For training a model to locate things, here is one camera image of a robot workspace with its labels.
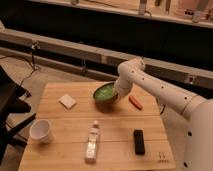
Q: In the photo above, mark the black chair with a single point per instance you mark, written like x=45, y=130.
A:
x=10, y=102

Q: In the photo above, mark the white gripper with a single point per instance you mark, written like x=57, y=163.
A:
x=122, y=90

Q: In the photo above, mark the white paper cup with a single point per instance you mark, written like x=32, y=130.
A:
x=41, y=131

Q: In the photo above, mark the wooden table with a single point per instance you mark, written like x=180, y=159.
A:
x=116, y=147

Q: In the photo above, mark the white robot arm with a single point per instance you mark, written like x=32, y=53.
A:
x=197, y=110

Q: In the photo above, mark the white sponge block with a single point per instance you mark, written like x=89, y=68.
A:
x=67, y=101

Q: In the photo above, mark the clear plastic bottle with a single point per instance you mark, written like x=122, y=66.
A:
x=92, y=143

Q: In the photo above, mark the green ceramic bowl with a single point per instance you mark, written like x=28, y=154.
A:
x=105, y=96

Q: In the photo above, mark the orange carrot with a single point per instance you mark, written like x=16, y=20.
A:
x=134, y=102

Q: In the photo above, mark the black remote control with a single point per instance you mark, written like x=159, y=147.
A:
x=139, y=142

